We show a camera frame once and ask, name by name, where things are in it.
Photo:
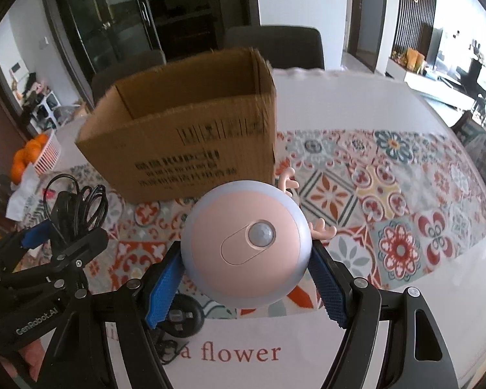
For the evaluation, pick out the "person's left forearm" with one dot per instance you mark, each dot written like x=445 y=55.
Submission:
x=22 y=358

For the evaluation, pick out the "white crumpled paper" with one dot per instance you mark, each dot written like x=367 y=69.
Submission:
x=21 y=196

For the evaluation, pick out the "patterned tablecloth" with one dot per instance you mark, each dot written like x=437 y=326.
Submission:
x=368 y=194

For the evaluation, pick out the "white low cabinet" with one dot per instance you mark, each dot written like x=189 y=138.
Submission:
x=433 y=89

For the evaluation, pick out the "white plastic stool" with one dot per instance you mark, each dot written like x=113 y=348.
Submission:
x=45 y=106

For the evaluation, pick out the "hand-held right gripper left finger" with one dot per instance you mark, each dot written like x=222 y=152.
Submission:
x=162 y=291

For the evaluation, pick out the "dark grey chair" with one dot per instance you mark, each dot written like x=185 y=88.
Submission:
x=272 y=45
x=125 y=73

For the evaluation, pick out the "white plastic basket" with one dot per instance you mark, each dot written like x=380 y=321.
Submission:
x=48 y=154

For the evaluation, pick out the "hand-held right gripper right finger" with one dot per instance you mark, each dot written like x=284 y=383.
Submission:
x=328 y=291

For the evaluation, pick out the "black glass door cabinet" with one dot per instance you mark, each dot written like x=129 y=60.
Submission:
x=125 y=12

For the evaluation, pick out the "brown cardboard box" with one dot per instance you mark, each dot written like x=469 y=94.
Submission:
x=186 y=137

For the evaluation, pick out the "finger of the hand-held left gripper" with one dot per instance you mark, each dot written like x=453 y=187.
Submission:
x=36 y=234
x=79 y=247

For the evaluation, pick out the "round pink antlered night light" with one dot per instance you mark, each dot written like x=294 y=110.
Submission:
x=247 y=247

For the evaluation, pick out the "yellow orange packages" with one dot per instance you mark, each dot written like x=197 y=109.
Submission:
x=414 y=59

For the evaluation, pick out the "orange fruit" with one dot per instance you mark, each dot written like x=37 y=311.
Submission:
x=17 y=172
x=20 y=157
x=38 y=142

